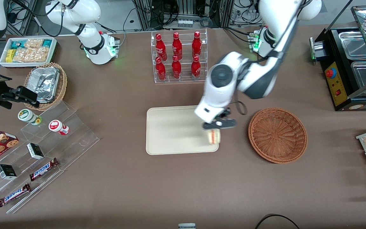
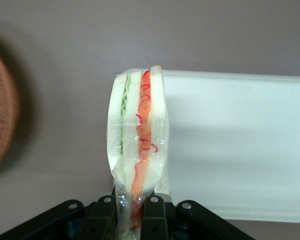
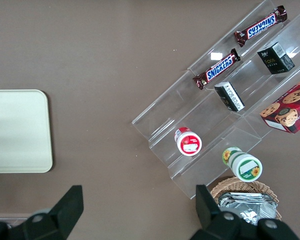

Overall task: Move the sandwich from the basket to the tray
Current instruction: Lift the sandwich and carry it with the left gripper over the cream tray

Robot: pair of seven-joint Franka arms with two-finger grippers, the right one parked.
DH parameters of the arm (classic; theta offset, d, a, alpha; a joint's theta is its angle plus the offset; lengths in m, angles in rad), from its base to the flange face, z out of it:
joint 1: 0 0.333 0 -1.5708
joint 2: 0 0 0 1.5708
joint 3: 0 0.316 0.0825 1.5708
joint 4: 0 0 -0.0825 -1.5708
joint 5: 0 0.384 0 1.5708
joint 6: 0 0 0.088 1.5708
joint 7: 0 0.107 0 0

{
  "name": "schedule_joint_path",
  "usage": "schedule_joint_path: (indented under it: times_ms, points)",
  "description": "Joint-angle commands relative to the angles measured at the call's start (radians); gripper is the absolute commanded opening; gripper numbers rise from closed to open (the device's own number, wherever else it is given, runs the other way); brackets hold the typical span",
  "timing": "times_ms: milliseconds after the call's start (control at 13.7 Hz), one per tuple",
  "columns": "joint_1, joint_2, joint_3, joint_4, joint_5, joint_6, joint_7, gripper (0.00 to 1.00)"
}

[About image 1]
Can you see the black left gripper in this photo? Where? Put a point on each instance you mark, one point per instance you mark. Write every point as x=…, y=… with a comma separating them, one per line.
x=225, y=113

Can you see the triangular sandwich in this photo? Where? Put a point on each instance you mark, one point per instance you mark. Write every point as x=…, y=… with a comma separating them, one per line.
x=214, y=137

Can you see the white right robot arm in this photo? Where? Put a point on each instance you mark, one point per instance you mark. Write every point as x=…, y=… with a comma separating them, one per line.
x=87, y=38

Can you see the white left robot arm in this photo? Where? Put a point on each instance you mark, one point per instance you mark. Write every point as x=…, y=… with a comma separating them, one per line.
x=253, y=76

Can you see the aluminium foil tray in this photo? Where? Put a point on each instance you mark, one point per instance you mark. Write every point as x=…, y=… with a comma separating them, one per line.
x=44, y=83

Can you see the light wicker basket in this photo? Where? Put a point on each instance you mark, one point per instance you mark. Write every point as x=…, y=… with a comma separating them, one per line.
x=63, y=82

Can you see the cream plastic tray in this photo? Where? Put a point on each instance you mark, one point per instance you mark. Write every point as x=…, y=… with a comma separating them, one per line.
x=173, y=132

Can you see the round brown wicker basket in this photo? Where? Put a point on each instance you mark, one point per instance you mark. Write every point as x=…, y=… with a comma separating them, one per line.
x=278, y=135

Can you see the green lid yogurt cup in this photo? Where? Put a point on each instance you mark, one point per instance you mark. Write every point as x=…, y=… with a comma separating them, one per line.
x=27, y=115

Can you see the clear bag of crackers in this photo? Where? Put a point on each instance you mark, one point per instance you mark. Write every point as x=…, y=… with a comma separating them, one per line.
x=32, y=54

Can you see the red lid yogurt cup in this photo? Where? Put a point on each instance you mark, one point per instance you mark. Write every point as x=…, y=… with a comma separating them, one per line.
x=56, y=126

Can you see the white rectangular snack bin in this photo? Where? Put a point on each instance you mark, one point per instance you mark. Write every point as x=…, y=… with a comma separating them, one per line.
x=2, y=60

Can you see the yellow snack packet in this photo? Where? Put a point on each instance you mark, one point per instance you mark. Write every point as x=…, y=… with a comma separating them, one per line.
x=10, y=55

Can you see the teal snack packet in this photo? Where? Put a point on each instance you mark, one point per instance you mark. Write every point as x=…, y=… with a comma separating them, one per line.
x=47, y=43
x=17, y=44

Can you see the small black carton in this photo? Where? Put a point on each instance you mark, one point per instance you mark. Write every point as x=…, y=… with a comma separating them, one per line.
x=35, y=151
x=6, y=172

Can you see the red cola bottle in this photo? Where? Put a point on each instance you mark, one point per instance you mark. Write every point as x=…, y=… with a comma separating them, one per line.
x=195, y=68
x=196, y=44
x=160, y=70
x=160, y=47
x=176, y=69
x=177, y=47

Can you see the clear acrylic bottle rack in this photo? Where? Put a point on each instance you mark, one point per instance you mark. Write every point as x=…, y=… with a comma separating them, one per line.
x=186, y=71

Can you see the clear acrylic stepped display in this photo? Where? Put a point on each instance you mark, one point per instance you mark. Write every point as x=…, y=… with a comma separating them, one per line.
x=75, y=140

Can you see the snickers chocolate bar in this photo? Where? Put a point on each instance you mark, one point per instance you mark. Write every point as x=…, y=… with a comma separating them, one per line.
x=43, y=169
x=14, y=195

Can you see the white power strip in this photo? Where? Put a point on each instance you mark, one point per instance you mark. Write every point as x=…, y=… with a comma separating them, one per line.
x=185, y=23

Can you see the small grey device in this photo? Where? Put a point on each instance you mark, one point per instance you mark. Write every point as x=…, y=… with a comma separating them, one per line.
x=186, y=226

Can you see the black food warmer machine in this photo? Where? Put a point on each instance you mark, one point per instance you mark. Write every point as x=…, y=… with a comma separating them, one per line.
x=332, y=82

